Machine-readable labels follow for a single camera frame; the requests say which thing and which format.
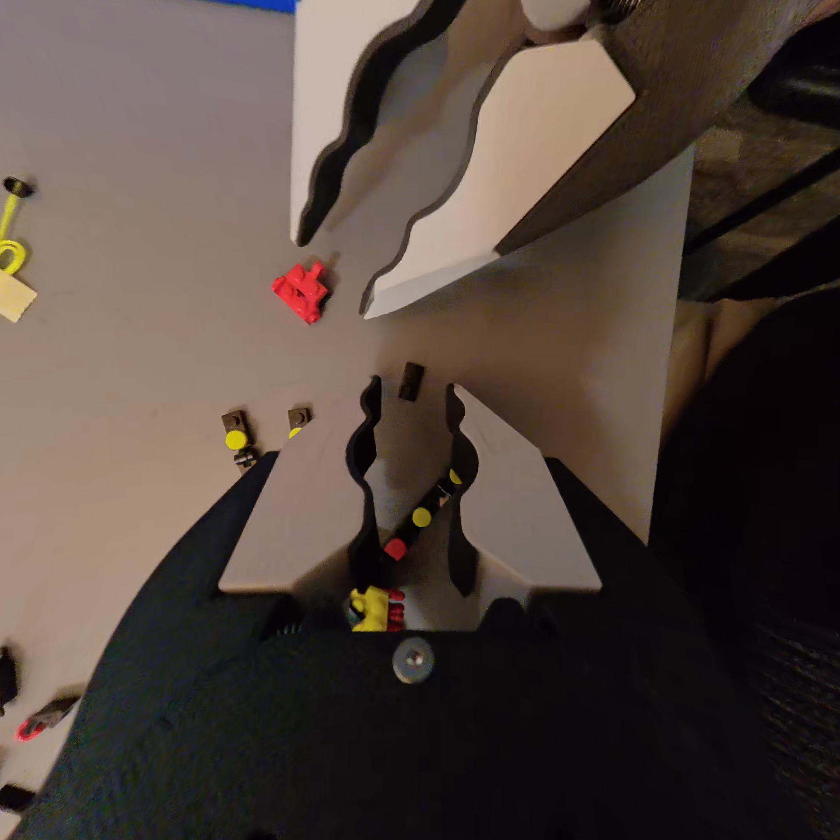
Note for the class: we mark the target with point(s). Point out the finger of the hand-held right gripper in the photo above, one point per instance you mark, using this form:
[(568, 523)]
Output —
[(538, 144), (328, 79)]

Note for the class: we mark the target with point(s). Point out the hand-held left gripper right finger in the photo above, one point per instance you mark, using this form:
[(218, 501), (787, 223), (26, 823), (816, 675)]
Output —
[(525, 525)]

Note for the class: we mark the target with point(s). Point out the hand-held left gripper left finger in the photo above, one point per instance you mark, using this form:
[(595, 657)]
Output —
[(295, 518)]

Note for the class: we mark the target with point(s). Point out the black yellow red lego assembly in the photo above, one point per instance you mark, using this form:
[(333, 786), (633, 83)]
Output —
[(377, 607)]

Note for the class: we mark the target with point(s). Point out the small black lego piece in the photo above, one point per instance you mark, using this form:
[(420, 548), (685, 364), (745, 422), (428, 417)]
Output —
[(411, 382)]

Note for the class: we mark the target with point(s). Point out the red lego piece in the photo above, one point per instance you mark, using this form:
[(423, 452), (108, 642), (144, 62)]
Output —
[(302, 292)]

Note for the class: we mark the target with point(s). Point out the black lego piece yellow stud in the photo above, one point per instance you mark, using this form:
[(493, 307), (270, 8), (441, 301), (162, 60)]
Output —
[(300, 417), (236, 438)]

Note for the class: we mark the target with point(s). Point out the blue plastic bin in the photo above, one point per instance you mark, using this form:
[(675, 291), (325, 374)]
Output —
[(262, 5)]

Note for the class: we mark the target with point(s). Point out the black piece with red tip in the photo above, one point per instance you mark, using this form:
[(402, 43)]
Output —
[(49, 712)]

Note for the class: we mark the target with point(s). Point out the masking tape piece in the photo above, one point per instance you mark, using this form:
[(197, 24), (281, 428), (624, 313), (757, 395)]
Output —
[(16, 298)]

